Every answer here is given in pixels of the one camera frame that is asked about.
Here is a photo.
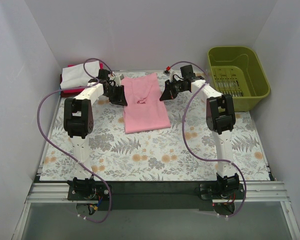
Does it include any pink t shirt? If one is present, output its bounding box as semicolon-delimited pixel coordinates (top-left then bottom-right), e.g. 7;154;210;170
121;73;171;134

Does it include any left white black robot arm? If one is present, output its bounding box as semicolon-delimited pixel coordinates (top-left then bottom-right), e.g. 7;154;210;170
63;69;128;200

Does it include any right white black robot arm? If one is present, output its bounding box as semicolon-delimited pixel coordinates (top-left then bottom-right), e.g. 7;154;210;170
159;63;241;199

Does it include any white folded t shirt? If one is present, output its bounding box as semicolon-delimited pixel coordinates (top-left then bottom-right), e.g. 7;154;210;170
60;61;100;89

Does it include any floral table mat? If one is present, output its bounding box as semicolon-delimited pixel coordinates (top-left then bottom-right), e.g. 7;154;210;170
38;70;271;182

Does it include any green plastic basket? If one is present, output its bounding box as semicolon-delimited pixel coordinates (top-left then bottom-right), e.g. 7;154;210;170
207;46;271;112

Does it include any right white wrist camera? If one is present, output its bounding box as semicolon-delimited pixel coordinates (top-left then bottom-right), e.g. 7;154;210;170
163;66;175;82

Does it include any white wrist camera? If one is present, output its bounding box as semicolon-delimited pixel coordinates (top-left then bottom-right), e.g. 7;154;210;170
110;75;121;86
163;66;175;82

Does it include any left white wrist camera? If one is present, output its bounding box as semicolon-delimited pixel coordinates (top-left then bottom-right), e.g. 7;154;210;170
110;75;121;86

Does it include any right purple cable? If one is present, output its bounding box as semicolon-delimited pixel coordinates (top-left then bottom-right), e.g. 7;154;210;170
167;60;247;219

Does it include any purple cable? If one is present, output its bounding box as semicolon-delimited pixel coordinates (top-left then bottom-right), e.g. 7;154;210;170
167;60;247;219
37;57;116;224

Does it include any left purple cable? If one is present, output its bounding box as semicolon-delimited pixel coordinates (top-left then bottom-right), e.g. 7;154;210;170
37;57;116;224

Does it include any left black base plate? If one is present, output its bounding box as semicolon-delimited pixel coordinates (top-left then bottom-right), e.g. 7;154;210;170
66;177;112;201

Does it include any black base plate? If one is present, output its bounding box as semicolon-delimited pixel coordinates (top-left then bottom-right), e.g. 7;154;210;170
66;177;112;201
199;173;245;200

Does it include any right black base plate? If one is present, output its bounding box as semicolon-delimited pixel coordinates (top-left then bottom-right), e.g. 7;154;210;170
199;173;245;200

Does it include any aluminium frame rail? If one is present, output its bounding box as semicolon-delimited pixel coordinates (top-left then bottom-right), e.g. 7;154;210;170
26;181;290;203

